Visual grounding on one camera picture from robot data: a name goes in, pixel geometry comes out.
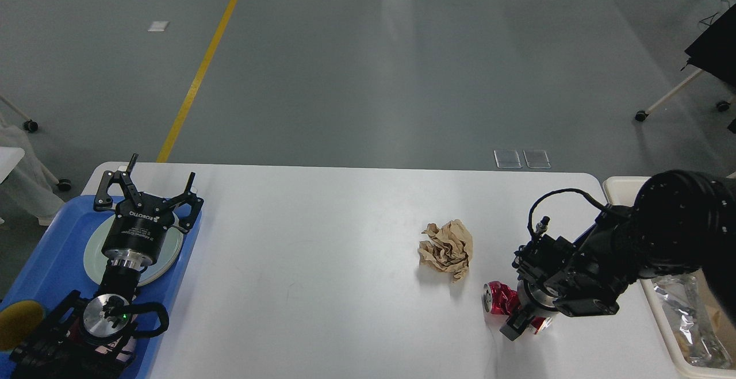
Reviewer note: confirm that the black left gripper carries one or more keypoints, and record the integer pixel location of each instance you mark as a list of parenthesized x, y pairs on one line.
[(137, 236)]

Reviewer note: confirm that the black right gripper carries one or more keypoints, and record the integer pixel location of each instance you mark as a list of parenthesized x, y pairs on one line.
[(533, 303)]

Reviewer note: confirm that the crushed red soda can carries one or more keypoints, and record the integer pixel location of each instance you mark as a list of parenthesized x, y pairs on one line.
[(499, 299)]

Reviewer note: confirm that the green plate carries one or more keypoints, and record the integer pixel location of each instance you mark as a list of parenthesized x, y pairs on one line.
[(167, 247)]

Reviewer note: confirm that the brown paper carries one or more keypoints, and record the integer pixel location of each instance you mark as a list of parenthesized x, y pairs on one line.
[(447, 249)]

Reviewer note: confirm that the foil back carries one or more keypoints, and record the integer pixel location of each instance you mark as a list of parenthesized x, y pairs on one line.
[(689, 321)]

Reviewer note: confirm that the teal mug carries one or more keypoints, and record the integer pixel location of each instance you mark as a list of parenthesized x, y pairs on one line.
[(19, 320)]

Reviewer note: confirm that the brown paper bag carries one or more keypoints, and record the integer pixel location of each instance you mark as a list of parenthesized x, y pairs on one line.
[(714, 316)]

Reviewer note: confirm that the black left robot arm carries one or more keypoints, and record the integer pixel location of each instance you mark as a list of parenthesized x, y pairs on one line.
[(93, 299)]

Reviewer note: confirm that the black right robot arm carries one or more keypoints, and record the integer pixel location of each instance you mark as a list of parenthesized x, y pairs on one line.
[(681, 221)]

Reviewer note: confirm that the pink plate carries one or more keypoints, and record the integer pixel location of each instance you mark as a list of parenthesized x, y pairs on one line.
[(161, 270)]

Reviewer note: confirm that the white furniture at left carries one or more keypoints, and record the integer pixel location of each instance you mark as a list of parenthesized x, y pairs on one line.
[(27, 184)]

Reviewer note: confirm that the white plastic bin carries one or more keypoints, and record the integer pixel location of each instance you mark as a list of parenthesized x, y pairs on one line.
[(623, 190)]

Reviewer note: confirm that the white rolling chair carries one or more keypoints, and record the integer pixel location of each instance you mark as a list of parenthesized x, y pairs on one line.
[(678, 94)]

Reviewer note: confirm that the black jacket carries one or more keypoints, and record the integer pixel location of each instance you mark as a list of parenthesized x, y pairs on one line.
[(714, 52)]

